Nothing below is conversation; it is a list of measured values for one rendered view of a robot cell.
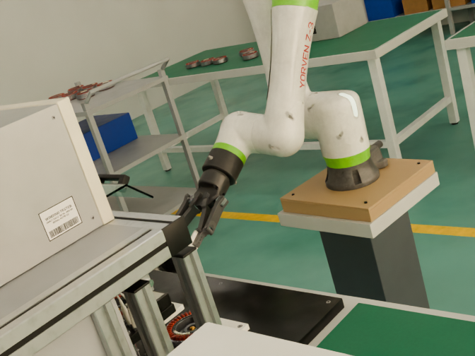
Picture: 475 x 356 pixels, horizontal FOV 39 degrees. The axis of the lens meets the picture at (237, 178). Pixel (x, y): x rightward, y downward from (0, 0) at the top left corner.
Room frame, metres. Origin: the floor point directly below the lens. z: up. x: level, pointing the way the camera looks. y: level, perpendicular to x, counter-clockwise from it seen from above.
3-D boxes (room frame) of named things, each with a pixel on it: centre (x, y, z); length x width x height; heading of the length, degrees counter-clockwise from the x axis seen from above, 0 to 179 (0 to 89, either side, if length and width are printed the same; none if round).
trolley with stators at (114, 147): (4.00, 0.72, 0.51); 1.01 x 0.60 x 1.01; 43
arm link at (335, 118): (1.73, -0.30, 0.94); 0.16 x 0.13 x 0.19; 34
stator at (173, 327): (1.16, 0.17, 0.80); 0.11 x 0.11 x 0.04
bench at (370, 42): (4.69, -0.48, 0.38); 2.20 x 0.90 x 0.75; 43
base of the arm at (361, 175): (1.76, -0.34, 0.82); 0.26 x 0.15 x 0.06; 134
